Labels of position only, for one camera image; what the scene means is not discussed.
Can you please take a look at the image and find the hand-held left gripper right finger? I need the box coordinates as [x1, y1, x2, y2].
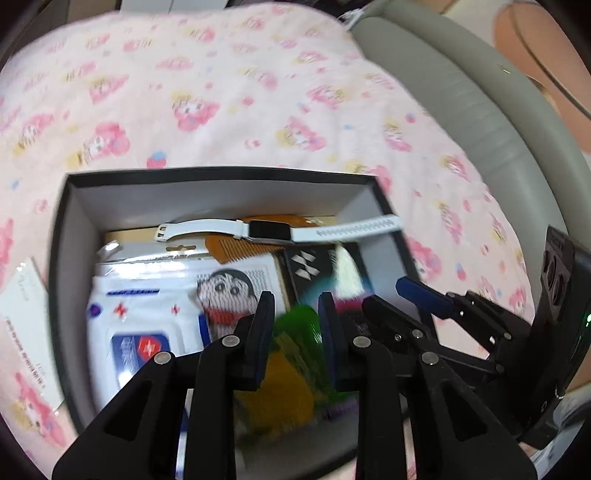
[318, 292, 539, 480]

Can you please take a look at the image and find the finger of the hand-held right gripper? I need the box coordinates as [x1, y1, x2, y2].
[361, 295, 506, 376]
[396, 277, 532, 343]

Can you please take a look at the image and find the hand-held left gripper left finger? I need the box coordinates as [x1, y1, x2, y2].
[52, 290, 276, 480]

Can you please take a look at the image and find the green and yellow snack packet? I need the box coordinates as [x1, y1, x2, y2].
[232, 305, 362, 446]

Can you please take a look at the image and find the black cardboard box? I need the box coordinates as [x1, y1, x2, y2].
[48, 166, 435, 480]

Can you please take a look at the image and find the person's right forearm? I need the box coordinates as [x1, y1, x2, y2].
[529, 391, 591, 468]

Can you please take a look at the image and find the cartoon knitted doll packet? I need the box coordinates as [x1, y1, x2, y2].
[196, 255, 283, 344]

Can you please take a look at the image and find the black box with diamonds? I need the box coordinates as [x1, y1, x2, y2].
[281, 246, 339, 306]

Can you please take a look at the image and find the orange comb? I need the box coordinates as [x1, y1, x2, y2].
[204, 215, 326, 265]

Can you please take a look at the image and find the white smartwatch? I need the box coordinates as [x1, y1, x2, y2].
[155, 214, 402, 244]

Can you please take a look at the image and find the white wet wipes pack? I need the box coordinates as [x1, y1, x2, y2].
[87, 262, 211, 418]

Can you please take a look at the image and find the grey padded cushion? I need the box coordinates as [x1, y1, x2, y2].
[350, 0, 591, 261]

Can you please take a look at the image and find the white printed card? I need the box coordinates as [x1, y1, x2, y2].
[0, 256, 66, 412]

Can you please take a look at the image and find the pink printed blanket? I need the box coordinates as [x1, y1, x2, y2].
[0, 0, 542, 468]

